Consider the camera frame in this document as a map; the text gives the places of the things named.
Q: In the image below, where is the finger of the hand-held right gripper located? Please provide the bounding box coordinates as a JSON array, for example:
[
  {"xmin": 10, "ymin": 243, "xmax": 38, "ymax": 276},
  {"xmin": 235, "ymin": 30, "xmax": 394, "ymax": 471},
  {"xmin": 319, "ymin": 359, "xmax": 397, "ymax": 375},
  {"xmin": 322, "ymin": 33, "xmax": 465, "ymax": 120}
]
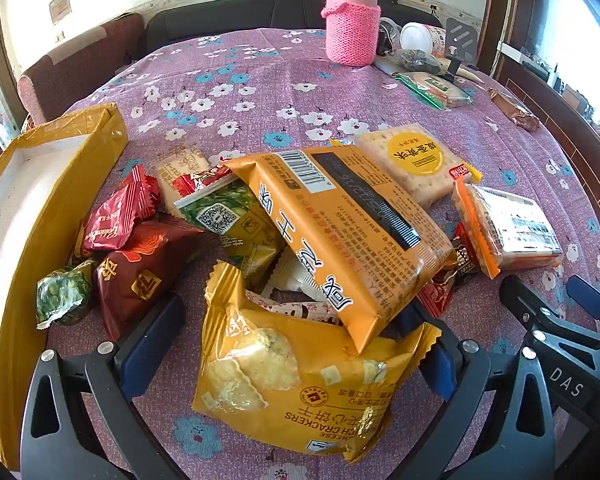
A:
[
  {"xmin": 499, "ymin": 275, "xmax": 568, "ymax": 333},
  {"xmin": 566, "ymin": 274, "xmax": 600, "ymax": 333}
]

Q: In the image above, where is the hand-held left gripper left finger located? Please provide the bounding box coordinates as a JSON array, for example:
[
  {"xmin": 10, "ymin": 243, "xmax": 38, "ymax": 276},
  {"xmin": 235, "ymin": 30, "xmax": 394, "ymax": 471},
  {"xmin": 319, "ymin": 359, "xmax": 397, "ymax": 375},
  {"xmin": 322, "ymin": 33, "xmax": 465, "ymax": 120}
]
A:
[{"xmin": 20, "ymin": 292, "xmax": 201, "ymax": 480}]

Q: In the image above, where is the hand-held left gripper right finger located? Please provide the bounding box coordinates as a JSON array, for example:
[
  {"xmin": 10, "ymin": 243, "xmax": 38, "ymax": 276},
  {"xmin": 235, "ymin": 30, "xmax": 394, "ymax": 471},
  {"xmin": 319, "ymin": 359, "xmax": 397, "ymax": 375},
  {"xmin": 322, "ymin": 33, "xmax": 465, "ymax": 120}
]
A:
[{"xmin": 380, "ymin": 305, "xmax": 556, "ymax": 480}]

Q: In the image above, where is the dark red pastry packet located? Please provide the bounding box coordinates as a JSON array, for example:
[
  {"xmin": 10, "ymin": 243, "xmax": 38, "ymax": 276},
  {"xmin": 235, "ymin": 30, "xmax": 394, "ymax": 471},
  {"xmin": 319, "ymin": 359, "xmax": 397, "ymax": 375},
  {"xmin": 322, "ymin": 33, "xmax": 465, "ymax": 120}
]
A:
[{"xmin": 95, "ymin": 217, "xmax": 206, "ymax": 343}]

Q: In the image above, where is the green and yellow snack packet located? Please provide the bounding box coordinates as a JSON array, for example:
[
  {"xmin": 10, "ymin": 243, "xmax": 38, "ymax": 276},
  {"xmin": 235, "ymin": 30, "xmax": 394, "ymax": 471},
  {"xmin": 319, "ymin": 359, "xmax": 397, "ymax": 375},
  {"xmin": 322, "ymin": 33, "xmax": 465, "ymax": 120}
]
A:
[{"xmin": 174, "ymin": 175, "xmax": 286, "ymax": 291}]

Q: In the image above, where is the yellow cheese cracker packet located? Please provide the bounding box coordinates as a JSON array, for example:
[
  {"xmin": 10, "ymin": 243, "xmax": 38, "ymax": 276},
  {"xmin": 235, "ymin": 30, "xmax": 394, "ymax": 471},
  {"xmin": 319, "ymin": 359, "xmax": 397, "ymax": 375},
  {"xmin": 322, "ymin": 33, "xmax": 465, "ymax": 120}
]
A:
[{"xmin": 191, "ymin": 260, "xmax": 442, "ymax": 463}]

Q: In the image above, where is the white and red printed packet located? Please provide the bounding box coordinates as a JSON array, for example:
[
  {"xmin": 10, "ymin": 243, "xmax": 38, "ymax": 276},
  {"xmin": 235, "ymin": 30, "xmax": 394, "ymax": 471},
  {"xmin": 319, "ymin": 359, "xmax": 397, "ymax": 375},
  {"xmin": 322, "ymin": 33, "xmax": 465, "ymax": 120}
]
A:
[{"xmin": 245, "ymin": 287, "xmax": 343, "ymax": 328}]

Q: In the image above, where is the small white and gold packet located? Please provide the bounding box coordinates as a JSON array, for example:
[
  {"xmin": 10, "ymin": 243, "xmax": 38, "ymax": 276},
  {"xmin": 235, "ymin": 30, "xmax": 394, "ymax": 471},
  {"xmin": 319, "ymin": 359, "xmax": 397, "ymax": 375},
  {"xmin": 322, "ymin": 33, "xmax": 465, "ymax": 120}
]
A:
[{"xmin": 262, "ymin": 250, "xmax": 326, "ymax": 303}]

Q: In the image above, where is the yellow cardboard box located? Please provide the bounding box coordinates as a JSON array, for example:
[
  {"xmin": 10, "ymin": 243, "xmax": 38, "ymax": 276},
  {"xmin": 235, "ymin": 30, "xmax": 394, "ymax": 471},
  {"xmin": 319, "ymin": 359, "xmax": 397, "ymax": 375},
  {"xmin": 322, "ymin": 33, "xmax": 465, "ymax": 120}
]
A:
[{"xmin": 0, "ymin": 102, "xmax": 129, "ymax": 471}]

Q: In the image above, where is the large orange cracker packet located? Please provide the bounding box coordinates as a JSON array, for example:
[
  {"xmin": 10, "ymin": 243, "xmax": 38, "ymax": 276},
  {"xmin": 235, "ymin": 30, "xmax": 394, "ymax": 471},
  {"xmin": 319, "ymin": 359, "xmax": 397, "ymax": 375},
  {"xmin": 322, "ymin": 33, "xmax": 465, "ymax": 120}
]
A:
[{"xmin": 220, "ymin": 140, "xmax": 458, "ymax": 356}]

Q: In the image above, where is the orange-edged cracker packet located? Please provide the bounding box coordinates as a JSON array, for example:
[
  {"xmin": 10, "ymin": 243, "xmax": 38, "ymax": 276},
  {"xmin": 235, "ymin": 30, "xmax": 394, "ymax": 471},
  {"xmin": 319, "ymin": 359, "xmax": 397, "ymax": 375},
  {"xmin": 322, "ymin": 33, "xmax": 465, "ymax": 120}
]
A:
[{"xmin": 452, "ymin": 177, "xmax": 565, "ymax": 281}]

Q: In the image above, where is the small green pea packet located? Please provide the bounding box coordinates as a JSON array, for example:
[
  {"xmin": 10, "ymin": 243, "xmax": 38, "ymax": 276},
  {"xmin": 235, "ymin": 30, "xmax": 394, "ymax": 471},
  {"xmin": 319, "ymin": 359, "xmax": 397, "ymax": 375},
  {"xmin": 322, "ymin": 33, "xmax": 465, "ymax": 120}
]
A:
[{"xmin": 35, "ymin": 260, "xmax": 97, "ymax": 331}]

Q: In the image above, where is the red packet with gold print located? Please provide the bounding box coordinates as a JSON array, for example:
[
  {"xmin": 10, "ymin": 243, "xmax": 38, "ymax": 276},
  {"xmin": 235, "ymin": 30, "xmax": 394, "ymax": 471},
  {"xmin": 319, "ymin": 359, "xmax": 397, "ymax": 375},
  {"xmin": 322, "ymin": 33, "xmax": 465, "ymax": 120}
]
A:
[{"xmin": 80, "ymin": 164, "xmax": 162, "ymax": 253}]

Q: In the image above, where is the clear cracker packet yellow label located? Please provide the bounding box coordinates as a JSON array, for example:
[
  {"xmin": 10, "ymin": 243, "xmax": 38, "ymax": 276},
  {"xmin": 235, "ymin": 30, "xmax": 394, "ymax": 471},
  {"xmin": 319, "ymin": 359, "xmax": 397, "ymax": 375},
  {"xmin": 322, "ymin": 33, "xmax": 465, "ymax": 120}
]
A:
[{"xmin": 352, "ymin": 122, "xmax": 483, "ymax": 208}]

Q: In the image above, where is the beige biscuit packet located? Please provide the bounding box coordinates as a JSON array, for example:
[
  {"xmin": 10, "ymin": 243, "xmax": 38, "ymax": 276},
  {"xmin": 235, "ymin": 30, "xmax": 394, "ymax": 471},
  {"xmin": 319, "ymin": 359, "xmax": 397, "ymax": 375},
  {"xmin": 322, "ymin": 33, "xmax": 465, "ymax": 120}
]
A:
[{"xmin": 152, "ymin": 141, "xmax": 212, "ymax": 216}]

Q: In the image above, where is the brown snack bar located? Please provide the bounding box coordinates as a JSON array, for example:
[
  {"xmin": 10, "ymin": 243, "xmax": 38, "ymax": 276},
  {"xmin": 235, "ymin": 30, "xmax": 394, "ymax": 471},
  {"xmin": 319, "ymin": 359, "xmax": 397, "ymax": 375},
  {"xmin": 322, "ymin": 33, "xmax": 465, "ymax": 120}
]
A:
[{"xmin": 487, "ymin": 87, "xmax": 541, "ymax": 133}]

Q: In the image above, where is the green biscuit packet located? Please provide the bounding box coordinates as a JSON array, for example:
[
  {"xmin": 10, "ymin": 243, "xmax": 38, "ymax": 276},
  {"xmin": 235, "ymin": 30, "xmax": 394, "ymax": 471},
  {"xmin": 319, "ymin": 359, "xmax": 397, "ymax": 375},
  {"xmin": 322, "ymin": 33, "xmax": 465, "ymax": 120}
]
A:
[{"xmin": 395, "ymin": 71, "xmax": 473, "ymax": 111}]

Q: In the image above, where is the grey phone stand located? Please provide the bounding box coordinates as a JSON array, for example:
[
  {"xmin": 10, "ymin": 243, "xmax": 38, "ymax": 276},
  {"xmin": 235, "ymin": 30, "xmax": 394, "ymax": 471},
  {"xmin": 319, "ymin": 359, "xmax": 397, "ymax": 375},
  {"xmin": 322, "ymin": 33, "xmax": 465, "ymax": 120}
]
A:
[{"xmin": 442, "ymin": 16, "xmax": 480, "ymax": 83}]

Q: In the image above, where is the window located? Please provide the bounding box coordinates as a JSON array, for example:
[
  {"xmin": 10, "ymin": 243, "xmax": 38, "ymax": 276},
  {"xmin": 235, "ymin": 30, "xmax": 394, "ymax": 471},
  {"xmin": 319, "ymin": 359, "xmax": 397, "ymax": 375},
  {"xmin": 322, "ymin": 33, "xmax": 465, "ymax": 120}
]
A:
[{"xmin": 530, "ymin": 0, "xmax": 600, "ymax": 111}]

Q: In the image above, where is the chair with red-brown cover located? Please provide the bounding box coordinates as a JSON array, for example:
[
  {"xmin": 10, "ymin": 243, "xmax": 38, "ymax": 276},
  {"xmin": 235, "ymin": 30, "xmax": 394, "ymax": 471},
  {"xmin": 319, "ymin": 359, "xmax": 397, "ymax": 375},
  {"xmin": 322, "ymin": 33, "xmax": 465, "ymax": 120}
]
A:
[{"xmin": 17, "ymin": 12, "xmax": 148, "ymax": 126}]

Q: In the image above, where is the white plastic jar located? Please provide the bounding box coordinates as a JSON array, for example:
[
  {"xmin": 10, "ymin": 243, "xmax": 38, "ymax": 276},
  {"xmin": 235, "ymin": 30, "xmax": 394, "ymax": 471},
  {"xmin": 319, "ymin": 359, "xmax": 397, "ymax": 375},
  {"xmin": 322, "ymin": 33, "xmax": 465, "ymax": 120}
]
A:
[{"xmin": 399, "ymin": 21, "xmax": 448, "ymax": 58}]

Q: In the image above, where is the purple floral tablecloth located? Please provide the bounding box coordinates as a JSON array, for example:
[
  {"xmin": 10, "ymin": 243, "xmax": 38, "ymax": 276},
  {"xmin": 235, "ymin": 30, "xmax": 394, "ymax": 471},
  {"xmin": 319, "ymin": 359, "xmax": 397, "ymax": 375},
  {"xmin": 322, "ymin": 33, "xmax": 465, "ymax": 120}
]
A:
[{"xmin": 45, "ymin": 25, "xmax": 600, "ymax": 480}]

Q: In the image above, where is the pink thermos with knitted sleeve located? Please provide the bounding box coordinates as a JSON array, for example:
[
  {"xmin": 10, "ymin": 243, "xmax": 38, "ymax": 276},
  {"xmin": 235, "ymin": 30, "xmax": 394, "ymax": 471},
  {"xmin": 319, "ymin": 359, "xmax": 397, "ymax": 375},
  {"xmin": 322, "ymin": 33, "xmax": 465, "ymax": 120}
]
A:
[{"xmin": 321, "ymin": 0, "xmax": 382, "ymax": 67}]

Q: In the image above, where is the black sofa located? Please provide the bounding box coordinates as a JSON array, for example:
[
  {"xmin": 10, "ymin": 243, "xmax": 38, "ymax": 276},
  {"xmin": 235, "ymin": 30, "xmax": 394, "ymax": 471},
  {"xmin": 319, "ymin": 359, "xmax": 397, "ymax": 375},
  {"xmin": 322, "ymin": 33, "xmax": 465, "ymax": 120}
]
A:
[{"xmin": 145, "ymin": 0, "xmax": 446, "ymax": 56}]

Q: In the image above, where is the wall notice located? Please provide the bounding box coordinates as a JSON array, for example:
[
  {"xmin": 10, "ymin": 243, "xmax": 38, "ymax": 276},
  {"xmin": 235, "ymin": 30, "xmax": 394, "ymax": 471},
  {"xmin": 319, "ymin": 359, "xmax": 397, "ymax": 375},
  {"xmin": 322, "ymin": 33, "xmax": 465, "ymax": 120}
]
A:
[{"xmin": 47, "ymin": 0, "xmax": 71, "ymax": 26}]

